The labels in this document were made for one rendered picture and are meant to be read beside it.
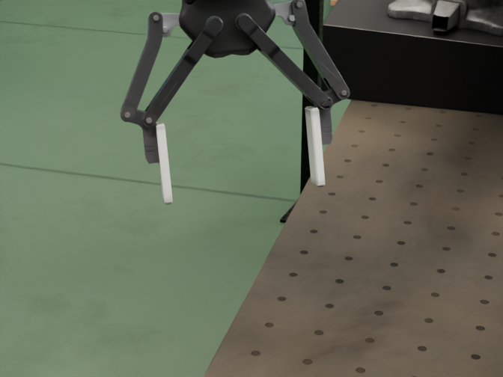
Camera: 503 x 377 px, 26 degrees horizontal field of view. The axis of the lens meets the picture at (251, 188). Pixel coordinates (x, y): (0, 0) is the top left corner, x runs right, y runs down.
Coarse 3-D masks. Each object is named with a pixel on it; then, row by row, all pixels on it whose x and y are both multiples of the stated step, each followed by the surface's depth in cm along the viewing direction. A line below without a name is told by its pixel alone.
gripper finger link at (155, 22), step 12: (156, 12) 93; (156, 24) 93; (156, 36) 93; (144, 48) 93; (156, 48) 93; (144, 60) 93; (144, 72) 93; (132, 84) 93; (144, 84) 94; (132, 96) 94; (132, 108) 94
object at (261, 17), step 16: (192, 0) 93; (208, 0) 93; (224, 0) 94; (240, 0) 94; (256, 0) 94; (192, 16) 93; (208, 16) 94; (224, 16) 94; (256, 16) 94; (272, 16) 94; (192, 32) 94; (224, 32) 94; (240, 32) 94; (208, 48) 94; (224, 48) 94; (240, 48) 94; (256, 48) 95
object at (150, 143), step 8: (120, 112) 95; (136, 112) 94; (144, 112) 94; (136, 120) 94; (144, 128) 95; (152, 128) 95; (144, 136) 95; (152, 136) 95; (144, 144) 95; (152, 144) 95; (144, 152) 96; (152, 152) 95; (152, 160) 95
